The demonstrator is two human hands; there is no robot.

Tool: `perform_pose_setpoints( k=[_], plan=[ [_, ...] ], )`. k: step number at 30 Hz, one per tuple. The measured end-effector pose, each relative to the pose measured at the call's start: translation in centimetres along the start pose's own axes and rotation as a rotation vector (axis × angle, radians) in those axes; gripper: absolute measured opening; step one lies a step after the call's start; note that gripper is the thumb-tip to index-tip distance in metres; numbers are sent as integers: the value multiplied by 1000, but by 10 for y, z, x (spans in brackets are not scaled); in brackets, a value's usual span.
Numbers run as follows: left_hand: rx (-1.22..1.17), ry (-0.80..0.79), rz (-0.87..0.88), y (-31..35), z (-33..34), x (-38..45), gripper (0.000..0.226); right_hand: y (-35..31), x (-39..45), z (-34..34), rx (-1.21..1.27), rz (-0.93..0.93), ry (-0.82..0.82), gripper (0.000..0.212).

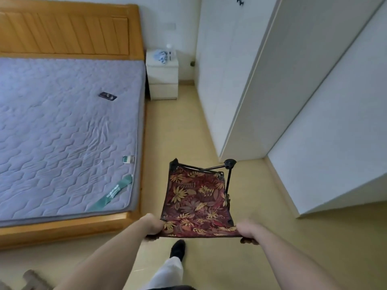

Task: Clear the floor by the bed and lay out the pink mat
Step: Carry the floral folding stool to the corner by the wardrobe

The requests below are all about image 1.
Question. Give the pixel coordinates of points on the person's left hand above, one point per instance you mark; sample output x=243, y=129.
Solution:
x=154, y=226

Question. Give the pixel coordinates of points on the person's right hand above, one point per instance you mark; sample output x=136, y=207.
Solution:
x=251, y=232

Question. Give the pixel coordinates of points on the floral folding chair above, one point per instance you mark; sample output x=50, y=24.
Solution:
x=196, y=205

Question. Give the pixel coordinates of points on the small wooden stool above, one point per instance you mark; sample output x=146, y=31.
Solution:
x=34, y=279

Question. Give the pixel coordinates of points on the white wardrobe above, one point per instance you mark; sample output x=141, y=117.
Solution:
x=272, y=87

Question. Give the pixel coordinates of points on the person's left forearm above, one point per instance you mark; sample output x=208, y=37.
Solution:
x=105, y=262

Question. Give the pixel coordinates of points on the person's right forearm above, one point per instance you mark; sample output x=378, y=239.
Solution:
x=293, y=262

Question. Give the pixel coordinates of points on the person's black left shoe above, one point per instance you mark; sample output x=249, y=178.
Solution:
x=177, y=250

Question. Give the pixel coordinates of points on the person's white trousers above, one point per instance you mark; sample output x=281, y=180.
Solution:
x=167, y=276

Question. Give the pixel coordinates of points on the small green white tag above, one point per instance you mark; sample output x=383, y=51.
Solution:
x=128, y=159

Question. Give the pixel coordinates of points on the black phone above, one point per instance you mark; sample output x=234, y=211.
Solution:
x=107, y=96

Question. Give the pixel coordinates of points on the white nightstand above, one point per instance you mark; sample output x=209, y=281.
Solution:
x=163, y=78

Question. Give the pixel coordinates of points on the light blue cloth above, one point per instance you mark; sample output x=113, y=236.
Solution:
x=160, y=56

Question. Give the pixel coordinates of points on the wooden bed frame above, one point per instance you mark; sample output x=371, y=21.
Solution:
x=60, y=33

